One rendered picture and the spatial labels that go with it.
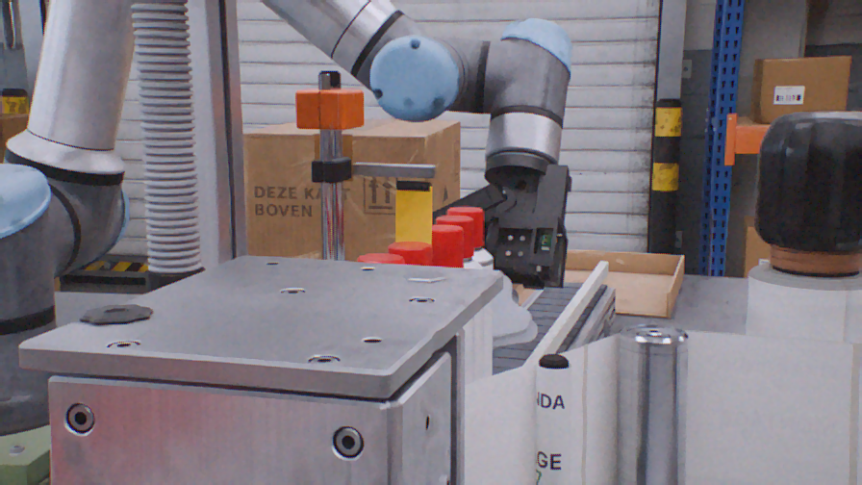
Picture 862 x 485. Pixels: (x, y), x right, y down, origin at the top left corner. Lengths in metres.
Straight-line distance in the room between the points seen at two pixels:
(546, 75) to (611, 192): 4.11
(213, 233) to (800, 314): 0.41
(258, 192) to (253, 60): 4.07
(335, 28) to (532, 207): 0.26
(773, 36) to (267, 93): 2.38
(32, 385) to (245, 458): 0.84
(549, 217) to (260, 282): 0.66
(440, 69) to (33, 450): 0.50
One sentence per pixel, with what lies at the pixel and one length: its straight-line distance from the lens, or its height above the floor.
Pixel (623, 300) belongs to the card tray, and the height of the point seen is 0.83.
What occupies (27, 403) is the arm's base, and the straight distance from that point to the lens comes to 1.13.
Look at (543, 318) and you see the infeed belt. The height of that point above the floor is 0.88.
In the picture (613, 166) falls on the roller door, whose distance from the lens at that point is 5.17.
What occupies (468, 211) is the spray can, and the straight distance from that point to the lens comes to 0.95.
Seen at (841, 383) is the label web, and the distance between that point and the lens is 0.66.
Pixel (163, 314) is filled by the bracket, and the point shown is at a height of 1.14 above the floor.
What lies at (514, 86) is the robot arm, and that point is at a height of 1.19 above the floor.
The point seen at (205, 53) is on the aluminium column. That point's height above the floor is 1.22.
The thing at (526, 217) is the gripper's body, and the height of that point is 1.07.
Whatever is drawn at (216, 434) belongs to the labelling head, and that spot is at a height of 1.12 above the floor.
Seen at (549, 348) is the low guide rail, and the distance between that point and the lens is 1.16.
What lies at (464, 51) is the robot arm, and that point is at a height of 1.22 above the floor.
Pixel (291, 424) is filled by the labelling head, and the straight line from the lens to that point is 0.29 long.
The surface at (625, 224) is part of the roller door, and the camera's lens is 5.20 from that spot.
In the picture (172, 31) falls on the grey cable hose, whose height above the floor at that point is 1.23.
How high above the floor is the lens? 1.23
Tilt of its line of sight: 10 degrees down
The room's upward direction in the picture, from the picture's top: straight up
